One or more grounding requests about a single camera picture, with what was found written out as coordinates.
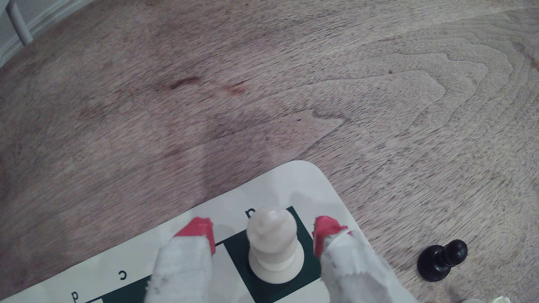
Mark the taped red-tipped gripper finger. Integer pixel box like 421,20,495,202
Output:
312,215,417,303
144,217,216,303

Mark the white king chess piece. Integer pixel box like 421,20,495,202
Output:
246,207,305,284

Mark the green white vinyl chess mat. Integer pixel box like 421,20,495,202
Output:
0,160,363,303

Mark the black pawn chess piece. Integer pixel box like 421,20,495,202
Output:
417,239,469,283

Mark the white metal furniture leg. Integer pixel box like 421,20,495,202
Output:
5,0,33,46

